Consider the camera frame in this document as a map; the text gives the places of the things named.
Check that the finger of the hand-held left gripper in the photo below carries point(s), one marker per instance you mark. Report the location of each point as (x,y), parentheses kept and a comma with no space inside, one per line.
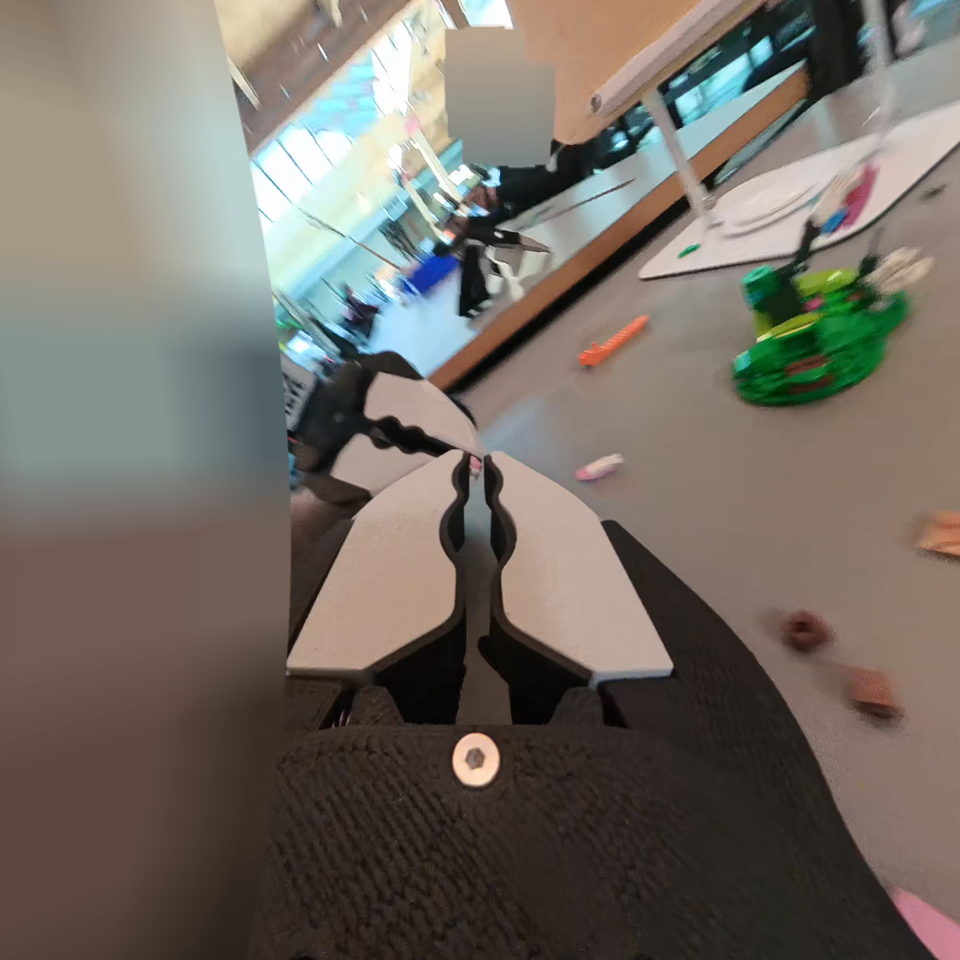
(382,469)
(427,409)

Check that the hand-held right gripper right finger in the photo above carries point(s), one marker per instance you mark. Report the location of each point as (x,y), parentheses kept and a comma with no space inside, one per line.
(570,592)

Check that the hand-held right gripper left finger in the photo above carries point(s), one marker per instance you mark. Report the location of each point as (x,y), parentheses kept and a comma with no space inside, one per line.
(382,585)

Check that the pink white lego brick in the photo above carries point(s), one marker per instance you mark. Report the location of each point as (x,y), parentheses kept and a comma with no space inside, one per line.
(600,466)

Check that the brown lego brick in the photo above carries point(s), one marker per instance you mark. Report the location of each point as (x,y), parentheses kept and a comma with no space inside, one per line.
(806,628)
(874,691)

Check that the green lego build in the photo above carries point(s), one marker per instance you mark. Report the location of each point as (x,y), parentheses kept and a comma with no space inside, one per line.
(817,352)

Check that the orange lego brick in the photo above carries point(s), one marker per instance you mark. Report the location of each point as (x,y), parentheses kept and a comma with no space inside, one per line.
(941,532)

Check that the pile of pink lego bricks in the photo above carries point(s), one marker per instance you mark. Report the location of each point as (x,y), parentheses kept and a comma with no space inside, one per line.
(934,930)

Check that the white table wooden edge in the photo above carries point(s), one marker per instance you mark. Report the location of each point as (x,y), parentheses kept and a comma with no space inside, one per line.
(570,286)

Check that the orange brick separator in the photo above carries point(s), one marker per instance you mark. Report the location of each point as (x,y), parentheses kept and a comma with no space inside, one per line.
(613,341)

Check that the light wooden panel white edge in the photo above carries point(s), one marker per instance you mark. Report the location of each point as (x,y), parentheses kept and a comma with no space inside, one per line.
(585,60)

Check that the white stand with round base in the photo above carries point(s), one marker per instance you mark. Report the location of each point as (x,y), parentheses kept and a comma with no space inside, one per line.
(757,204)

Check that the white mat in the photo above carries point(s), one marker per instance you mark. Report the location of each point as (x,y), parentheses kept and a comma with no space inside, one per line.
(907,172)

